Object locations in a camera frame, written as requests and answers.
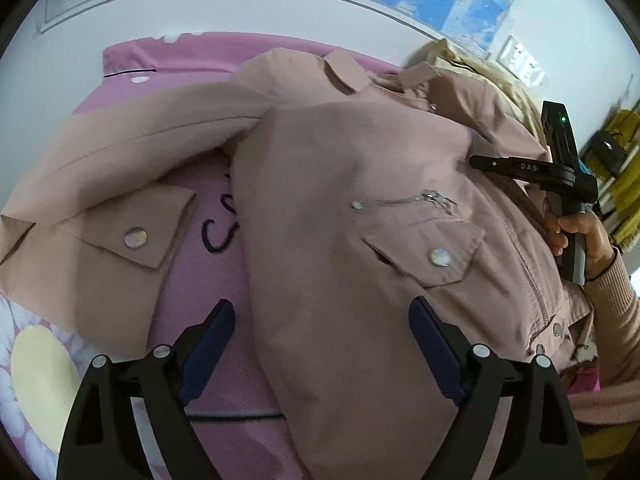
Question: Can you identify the dusty pink jacket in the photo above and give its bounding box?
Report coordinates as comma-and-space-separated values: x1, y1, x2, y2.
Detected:
0, 47, 596, 480

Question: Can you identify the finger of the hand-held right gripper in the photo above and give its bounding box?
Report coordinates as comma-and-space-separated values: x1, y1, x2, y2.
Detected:
469, 154, 517, 177

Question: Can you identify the person's right forearm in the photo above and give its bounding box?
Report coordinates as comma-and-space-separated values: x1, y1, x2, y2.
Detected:
569, 249, 640, 427

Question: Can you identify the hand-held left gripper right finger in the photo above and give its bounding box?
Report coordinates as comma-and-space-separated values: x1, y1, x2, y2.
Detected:
407, 296, 588, 480

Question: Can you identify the small black object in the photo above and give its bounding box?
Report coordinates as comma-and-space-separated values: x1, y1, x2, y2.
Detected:
587, 130, 629, 177

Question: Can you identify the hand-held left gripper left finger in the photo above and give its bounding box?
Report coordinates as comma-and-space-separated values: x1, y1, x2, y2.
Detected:
56, 298, 236, 480

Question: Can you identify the mustard yellow garment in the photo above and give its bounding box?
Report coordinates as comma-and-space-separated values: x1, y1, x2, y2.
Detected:
584, 107, 640, 252

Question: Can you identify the pink flower print blanket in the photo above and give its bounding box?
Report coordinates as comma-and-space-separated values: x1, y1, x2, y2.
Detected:
0, 31, 407, 480

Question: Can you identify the person's right hand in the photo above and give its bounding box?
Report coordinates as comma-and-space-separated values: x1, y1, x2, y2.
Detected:
544, 199, 619, 282

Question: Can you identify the white wall notice sheet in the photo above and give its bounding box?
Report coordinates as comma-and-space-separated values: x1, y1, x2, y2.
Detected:
500, 35, 549, 89

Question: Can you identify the cream garment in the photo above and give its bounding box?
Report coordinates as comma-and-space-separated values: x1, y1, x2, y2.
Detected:
409, 37, 552, 147

